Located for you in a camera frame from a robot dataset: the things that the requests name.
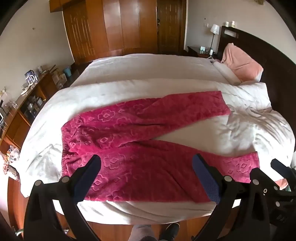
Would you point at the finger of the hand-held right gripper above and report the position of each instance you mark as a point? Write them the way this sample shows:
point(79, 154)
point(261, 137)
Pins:
point(279, 165)
point(259, 173)

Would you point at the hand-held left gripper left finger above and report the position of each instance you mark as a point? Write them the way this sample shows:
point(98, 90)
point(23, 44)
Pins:
point(86, 178)

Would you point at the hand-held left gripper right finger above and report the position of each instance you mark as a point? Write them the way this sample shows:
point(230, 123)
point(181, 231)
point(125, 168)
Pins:
point(207, 178)

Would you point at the magenta fleece pants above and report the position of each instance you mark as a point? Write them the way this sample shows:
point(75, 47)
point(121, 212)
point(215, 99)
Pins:
point(129, 166)

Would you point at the pink cloth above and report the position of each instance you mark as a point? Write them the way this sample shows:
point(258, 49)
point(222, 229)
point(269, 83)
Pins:
point(282, 183)

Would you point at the person's black shoe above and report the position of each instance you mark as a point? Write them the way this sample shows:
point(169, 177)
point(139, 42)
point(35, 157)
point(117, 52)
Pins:
point(170, 231)

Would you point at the clear plastic bag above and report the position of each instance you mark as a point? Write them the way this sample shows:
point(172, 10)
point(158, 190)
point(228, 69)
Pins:
point(13, 154)

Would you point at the dark wooden headboard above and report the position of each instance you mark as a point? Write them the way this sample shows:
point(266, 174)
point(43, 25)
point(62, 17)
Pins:
point(277, 76)

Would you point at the cardboard box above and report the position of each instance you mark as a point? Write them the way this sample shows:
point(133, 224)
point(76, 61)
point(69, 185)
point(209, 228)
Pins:
point(59, 78)

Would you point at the long wooden sideboard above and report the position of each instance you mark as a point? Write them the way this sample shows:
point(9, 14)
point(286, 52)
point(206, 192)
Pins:
point(46, 81)

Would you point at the white pillow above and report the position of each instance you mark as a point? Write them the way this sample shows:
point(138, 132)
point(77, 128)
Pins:
point(225, 73)

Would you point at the blue waste bin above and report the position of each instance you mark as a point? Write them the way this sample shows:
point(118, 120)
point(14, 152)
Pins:
point(67, 71)

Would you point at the pink pillow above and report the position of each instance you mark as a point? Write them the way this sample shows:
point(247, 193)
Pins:
point(240, 62)

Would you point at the clear electric kettle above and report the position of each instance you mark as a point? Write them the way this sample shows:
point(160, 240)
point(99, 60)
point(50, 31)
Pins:
point(30, 77)

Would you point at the dark wooden nightstand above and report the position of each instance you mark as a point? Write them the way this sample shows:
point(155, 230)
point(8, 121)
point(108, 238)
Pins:
point(195, 51)

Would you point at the white shade table lamp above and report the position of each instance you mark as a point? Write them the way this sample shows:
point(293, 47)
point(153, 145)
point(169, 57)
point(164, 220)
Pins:
point(214, 29)

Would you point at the wooden door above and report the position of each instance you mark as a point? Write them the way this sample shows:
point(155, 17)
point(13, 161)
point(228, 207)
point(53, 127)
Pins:
point(171, 25)

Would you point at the wooden wardrobe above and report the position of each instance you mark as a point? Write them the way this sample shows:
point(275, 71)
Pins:
point(111, 23)

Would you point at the small teal picture frame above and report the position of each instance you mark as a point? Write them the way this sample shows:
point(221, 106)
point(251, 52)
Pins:
point(202, 49)

